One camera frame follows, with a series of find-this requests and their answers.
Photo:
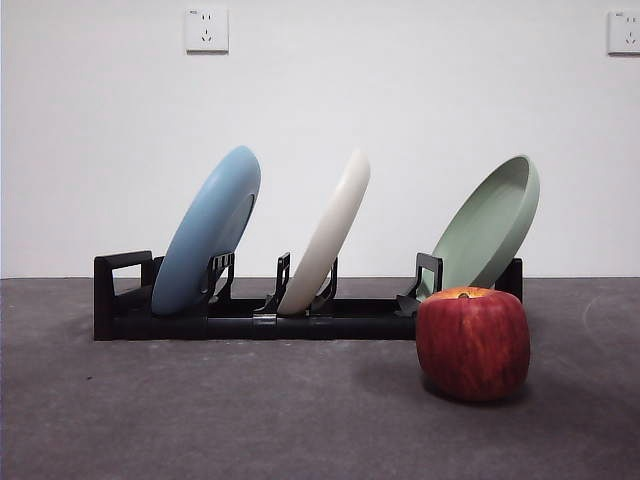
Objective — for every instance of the blue round plate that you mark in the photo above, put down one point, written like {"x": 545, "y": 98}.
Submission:
{"x": 200, "y": 240}

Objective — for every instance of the red apple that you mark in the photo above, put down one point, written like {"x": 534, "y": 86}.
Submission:
{"x": 472, "y": 345}

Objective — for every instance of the white round plate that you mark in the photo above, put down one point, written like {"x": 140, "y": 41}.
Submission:
{"x": 325, "y": 250}

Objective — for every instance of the black plate rack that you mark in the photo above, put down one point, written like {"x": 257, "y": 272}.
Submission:
{"x": 350, "y": 327}

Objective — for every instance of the green round plate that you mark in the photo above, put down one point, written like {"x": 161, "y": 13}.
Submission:
{"x": 485, "y": 235}

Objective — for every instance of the white wall socket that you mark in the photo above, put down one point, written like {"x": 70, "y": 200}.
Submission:
{"x": 207, "y": 30}
{"x": 625, "y": 32}

